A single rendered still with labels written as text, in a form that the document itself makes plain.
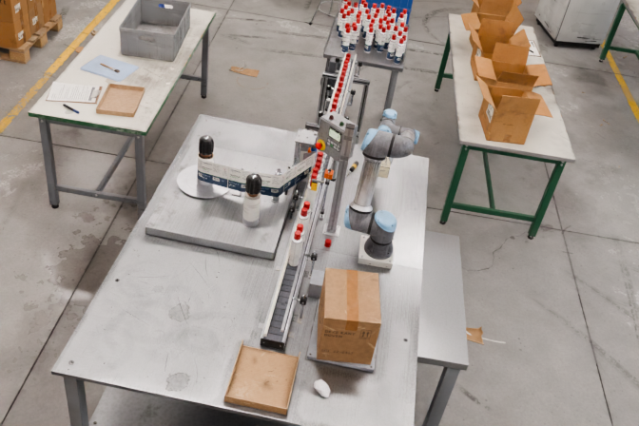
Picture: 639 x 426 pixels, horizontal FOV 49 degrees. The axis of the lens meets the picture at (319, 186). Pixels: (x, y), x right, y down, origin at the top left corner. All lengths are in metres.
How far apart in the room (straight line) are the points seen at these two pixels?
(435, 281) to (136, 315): 1.48
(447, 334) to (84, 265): 2.43
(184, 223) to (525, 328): 2.34
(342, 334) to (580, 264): 2.81
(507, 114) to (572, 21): 3.90
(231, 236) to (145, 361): 0.83
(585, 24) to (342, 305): 6.28
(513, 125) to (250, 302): 2.39
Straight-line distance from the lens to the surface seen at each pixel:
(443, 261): 3.78
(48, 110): 4.75
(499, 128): 4.93
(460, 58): 6.01
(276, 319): 3.24
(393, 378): 3.18
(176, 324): 3.26
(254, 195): 3.56
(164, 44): 5.23
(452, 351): 3.36
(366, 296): 3.07
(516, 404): 4.39
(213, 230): 3.64
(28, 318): 4.51
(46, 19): 7.38
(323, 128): 3.49
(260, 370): 3.11
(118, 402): 3.78
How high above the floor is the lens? 3.29
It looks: 37 degrees down
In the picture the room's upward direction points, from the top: 9 degrees clockwise
